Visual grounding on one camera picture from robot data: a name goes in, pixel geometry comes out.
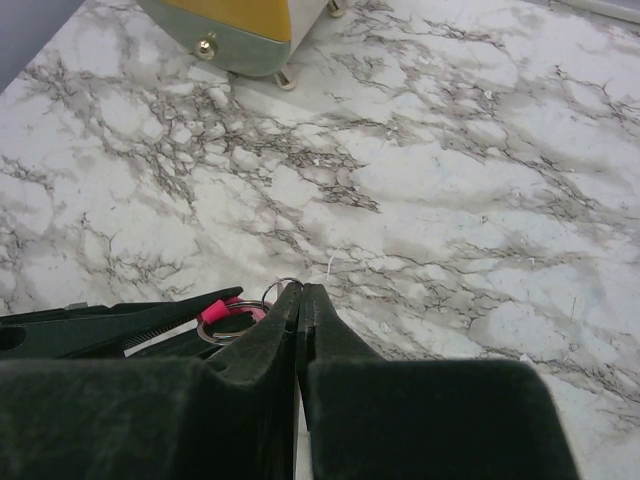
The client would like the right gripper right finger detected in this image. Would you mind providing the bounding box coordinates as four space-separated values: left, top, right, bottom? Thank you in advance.
297 284 579 479

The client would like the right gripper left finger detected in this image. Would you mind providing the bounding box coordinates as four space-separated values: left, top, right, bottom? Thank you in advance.
1 284 302 479

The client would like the pink keyring tag with ring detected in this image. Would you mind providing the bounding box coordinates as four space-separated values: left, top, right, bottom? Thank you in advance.
196 277 303 346

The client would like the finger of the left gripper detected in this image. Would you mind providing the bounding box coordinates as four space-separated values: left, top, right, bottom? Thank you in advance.
1 286 243 360

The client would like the round pastel drawer cabinet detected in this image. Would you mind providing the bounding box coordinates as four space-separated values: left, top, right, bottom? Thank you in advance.
138 0 347 91

